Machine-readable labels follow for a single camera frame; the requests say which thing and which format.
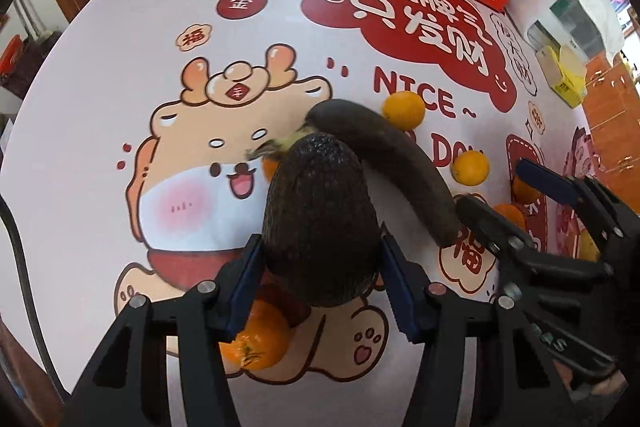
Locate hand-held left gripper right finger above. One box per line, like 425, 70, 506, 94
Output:
377, 224, 583, 427

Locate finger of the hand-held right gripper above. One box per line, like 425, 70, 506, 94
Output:
516, 158, 628, 253
456, 194, 543, 260

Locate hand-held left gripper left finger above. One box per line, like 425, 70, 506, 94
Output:
65, 234, 266, 427

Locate dark avocado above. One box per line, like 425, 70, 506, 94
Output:
262, 133, 382, 308

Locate blackened banana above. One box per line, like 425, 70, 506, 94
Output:
245, 99, 463, 248

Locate tangerine with green stem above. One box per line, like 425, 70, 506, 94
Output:
220, 299, 292, 370

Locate yellow tissue box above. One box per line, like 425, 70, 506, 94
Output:
537, 44, 591, 108

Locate white cloth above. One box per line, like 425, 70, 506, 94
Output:
570, 0, 628, 62

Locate black cable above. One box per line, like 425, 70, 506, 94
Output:
0, 194, 71, 400

